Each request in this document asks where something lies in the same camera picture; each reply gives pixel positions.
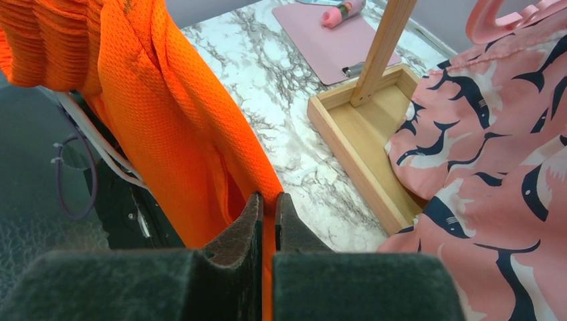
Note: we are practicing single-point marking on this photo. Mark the pink shark print shorts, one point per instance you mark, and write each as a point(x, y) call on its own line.
point(483, 142)

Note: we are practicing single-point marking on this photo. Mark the light blue package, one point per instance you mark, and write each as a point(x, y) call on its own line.
point(320, 2)

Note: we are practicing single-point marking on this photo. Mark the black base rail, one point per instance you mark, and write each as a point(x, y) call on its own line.
point(130, 215)

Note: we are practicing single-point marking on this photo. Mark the orange shorts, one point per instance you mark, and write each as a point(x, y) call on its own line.
point(176, 123)

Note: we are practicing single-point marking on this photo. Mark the pink clipboard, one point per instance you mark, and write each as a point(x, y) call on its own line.
point(336, 54)

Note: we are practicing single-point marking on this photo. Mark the wooden clothes rack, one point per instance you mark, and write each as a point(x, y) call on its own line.
point(357, 119)

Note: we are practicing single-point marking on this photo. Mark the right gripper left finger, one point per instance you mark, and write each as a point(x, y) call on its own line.
point(221, 281)

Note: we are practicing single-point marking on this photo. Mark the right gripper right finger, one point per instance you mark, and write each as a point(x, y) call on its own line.
point(313, 282)

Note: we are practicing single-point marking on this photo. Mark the pink tube bottle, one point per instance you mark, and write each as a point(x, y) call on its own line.
point(341, 12)

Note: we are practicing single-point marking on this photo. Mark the pink hanger holding shorts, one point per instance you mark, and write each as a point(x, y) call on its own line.
point(484, 26)

